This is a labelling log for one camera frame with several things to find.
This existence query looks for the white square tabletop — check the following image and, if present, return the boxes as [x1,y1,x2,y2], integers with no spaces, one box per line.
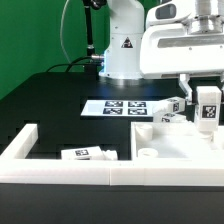
[131,122,224,160]

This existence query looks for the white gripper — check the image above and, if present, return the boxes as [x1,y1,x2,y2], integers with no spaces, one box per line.
[140,0,224,105]

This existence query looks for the white U-shaped fence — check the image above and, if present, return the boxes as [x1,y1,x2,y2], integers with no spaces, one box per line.
[0,124,224,186]

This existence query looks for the black cables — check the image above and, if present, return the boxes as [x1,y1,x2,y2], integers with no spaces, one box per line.
[45,55,105,74]

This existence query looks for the grey cable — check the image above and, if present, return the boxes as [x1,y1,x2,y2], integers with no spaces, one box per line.
[59,0,72,65]

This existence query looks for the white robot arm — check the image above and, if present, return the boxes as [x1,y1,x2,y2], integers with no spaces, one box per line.
[100,0,224,104]

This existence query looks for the white AprilTag base sheet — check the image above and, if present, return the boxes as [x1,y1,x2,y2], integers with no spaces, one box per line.
[81,100,164,117]

